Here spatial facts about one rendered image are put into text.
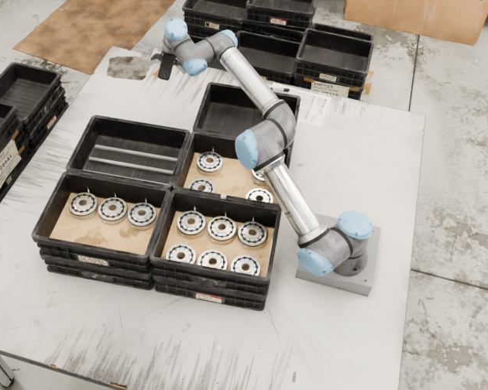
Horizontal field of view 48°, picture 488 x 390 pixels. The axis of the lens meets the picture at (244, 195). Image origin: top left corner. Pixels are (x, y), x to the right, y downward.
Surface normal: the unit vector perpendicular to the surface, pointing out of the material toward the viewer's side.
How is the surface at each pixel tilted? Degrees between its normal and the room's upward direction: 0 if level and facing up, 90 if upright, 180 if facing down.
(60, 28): 0
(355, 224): 6
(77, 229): 0
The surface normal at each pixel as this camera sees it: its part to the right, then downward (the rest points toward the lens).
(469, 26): -0.25, 0.54
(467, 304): 0.05, -0.62
